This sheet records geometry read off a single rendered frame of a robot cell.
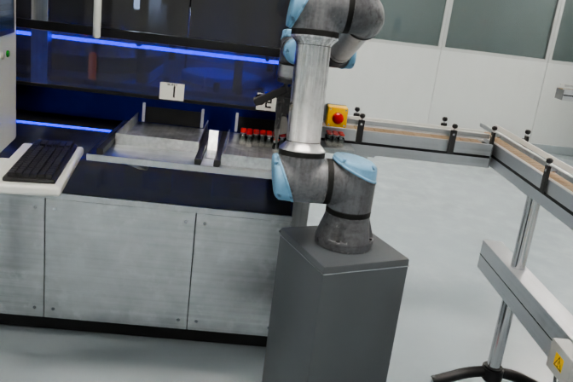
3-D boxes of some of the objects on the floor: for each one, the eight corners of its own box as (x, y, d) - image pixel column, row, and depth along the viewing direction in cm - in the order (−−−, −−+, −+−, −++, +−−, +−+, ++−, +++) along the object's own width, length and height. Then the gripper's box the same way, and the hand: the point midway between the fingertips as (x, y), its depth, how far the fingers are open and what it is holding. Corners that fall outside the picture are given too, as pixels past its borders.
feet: (419, 385, 237) (426, 354, 233) (543, 396, 240) (552, 365, 236) (425, 398, 229) (431, 367, 225) (552, 409, 232) (562, 377, 228)
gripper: (304, 82, 192) (296, 147, 198) (303, 78, 203) (295, 139, 208) (277, 78, 192) (270, 144, 198) (277, 74, 202) (269, 136, 208)
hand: (274, 136), depth 203 cm, fingers closed
